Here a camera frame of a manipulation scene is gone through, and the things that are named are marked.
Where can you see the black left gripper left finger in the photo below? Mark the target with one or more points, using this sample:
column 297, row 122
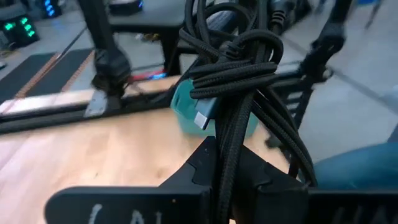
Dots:
column 192, row 174

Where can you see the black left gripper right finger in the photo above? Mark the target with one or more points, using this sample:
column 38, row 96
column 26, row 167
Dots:
column 267, row 199

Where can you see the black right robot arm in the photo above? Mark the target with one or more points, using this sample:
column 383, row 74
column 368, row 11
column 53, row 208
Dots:
column 110, row 67

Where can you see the teal plastic bin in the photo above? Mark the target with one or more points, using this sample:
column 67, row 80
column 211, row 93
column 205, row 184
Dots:
column 183, row 113

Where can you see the person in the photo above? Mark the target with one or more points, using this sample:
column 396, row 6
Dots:
column 357, row 168

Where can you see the black floor mat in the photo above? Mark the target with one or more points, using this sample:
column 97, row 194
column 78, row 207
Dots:
column 59, row 73
column 18, row 77

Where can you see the computer tower with blue lights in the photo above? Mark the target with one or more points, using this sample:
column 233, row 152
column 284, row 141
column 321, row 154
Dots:
column 51, row 7

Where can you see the computer tower with green lights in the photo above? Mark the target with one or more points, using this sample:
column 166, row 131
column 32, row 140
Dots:
column 21, row 29

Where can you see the black table frame rail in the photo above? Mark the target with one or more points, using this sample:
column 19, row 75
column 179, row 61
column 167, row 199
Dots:
column 46, row 119

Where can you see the black frame post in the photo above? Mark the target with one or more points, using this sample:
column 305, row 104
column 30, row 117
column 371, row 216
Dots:
column 323, row 46

